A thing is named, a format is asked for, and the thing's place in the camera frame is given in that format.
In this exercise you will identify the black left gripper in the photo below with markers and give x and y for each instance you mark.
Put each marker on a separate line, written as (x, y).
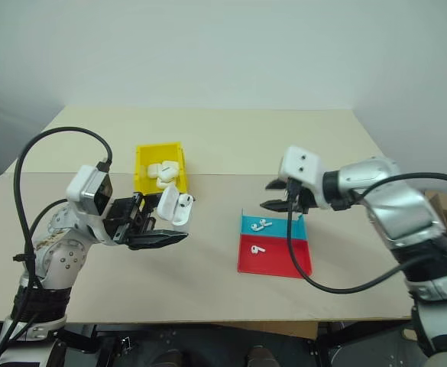
(122, 219)

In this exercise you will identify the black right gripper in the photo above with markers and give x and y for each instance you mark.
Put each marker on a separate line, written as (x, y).
(306, 199)

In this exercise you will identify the white earbud case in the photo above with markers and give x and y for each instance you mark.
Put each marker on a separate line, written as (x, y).
(169, 167)
(166, 181)
(169, 206)
(155, 170)

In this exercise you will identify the white earbud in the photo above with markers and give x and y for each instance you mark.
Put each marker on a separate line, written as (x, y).
(263, 222)
(255, 228)
(256, 250)
(186, 200)

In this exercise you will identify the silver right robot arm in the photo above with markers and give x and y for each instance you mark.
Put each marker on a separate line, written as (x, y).
(395, 202)

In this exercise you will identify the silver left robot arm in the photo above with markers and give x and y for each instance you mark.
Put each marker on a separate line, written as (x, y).
(60, 260)

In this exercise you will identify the closed white earbud case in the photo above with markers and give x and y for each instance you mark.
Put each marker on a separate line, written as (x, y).
(166, 181)
(155, 170)
(169, 167)

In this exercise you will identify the yellow plastic bin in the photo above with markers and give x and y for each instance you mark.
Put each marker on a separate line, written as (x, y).
(144, 179)

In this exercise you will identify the red and blue tray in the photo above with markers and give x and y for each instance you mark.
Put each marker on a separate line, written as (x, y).
(276, 256)

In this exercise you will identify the dark brown rounded shape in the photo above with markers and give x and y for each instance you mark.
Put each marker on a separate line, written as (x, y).
(169, 359)
(262, 357)

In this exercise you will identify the brown cardboard box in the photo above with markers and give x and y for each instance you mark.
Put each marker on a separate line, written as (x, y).
(442, 208)

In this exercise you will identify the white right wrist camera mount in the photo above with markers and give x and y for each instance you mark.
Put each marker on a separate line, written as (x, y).
(303, 164)

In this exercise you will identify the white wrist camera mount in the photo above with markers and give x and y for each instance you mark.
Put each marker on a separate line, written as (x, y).
(303, 164)
(87, 189)

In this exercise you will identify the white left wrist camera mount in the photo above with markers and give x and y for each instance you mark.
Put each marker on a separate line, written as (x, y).
(87, 189)

